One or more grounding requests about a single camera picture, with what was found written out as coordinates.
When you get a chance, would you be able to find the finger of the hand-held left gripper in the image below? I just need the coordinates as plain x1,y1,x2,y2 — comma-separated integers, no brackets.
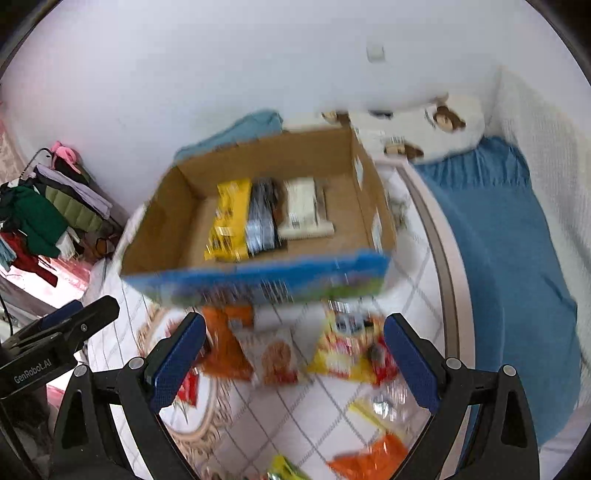
9,302,86,349
46,295,121,365

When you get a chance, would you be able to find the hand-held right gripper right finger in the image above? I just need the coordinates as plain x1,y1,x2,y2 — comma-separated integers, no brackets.
383,313,541,480

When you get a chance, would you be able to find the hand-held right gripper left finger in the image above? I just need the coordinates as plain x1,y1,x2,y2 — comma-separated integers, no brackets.
48,311,208,480

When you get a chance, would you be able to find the cardboard box with blue print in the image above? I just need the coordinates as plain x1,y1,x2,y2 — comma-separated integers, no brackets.
119,124,398,308

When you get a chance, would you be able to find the red white snack packet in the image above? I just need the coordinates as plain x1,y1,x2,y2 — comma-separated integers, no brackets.
178,369,201,409

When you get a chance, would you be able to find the pink floral cloth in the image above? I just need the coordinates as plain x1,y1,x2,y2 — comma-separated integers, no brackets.
0,256,93,315

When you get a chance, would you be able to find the orange snack packet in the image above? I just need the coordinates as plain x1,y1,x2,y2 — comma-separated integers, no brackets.
198,305,256,381
328,431,409,480

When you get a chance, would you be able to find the clear plastic wrapper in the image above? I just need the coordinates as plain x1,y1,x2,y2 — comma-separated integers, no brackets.
348,383,416,439

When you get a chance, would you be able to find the red garment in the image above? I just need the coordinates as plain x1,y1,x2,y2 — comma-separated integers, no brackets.
0,231,56,282

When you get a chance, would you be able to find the yellow red snack packet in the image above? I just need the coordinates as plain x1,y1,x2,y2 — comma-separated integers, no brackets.
307,302,402,386

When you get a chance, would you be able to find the beige cookie packet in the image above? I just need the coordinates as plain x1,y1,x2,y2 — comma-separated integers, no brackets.
240,325,301,387

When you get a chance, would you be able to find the green garment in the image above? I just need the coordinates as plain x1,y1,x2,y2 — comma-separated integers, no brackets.
0,185,70,257

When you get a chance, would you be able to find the white quilted flower bed cover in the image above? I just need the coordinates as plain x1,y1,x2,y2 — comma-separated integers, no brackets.
85,161,476,480

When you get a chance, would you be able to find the olive puffer jacket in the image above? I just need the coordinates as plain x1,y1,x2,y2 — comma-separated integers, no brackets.
44,185,107,232

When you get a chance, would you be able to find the lavender garment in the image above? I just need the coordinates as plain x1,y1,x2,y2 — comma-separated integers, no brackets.
34,164,114,217

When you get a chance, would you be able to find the blue bed sheet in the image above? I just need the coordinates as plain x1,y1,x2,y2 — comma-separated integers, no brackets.
413,136,583,448

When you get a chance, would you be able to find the yellow green snack packet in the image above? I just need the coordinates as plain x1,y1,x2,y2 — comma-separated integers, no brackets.
265,455,315,480

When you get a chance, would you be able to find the black silver snack packet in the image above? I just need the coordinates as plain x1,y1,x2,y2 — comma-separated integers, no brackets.
245,178,289,257

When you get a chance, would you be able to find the white bear print pillow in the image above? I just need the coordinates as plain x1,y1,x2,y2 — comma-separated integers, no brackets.
321,92,485,162

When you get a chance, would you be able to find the white textured curtain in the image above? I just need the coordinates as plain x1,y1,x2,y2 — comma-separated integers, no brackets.
485,69,591,324

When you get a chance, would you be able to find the teal cloth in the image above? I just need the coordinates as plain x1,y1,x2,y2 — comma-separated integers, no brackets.
173,110,284,162

